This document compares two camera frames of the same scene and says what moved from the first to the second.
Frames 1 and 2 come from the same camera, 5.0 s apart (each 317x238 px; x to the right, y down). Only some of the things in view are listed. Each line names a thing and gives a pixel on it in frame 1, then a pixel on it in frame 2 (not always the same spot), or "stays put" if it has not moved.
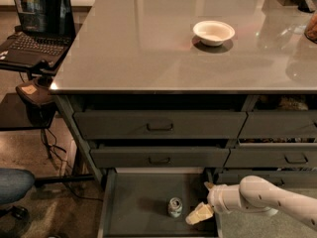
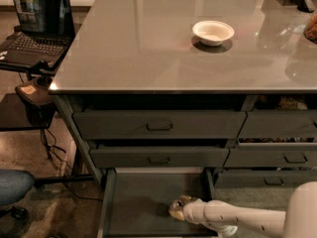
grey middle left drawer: (159, 158) stays put
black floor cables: (54, 149) stays put
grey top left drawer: (158, 125) stays put
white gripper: (215, 198) → (192, 211)
